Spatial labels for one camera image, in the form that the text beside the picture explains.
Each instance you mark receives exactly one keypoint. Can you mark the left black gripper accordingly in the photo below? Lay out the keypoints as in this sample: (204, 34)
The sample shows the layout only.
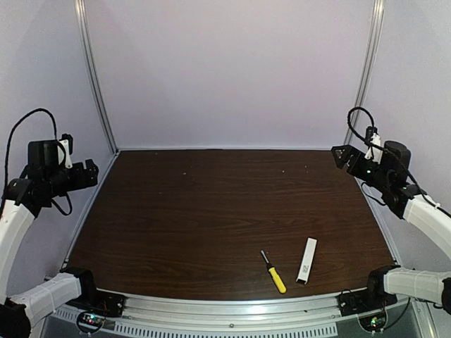
(89, 172)

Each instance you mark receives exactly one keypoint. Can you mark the white remote control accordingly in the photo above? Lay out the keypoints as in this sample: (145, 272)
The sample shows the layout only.
(307, 260)

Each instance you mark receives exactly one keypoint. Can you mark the front aluminium rail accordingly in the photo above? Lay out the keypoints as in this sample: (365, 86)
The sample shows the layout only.
(311, 316)

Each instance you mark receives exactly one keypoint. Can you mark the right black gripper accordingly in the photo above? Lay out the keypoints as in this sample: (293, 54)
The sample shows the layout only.
(351, 159)

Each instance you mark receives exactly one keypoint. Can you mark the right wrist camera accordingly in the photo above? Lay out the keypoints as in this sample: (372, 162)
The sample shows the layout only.
(373, 138)

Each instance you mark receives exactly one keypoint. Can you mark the aluminium frame post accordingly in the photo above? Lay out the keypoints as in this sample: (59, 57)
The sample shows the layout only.
(81, 15)
(374, 38)

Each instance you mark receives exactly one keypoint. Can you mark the right aluminium frame post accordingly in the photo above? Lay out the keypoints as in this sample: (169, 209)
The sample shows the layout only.
(374, 38)

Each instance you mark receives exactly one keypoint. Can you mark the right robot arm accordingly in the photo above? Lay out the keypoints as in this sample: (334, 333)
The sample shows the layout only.
(409, 203)

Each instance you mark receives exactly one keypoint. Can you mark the left aluminium frame post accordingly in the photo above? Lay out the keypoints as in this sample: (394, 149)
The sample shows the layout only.
(81, 15)

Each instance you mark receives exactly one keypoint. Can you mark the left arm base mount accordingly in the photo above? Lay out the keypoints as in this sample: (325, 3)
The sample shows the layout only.
(107, 304)

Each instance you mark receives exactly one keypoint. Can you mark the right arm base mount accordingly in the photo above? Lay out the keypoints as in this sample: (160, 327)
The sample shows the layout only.
(360, 301)

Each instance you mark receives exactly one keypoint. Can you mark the yellow handled screwdriver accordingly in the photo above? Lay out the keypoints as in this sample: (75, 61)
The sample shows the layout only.
(277, 280)

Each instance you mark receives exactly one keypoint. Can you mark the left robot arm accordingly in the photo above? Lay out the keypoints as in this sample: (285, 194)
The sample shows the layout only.
(49, 173)

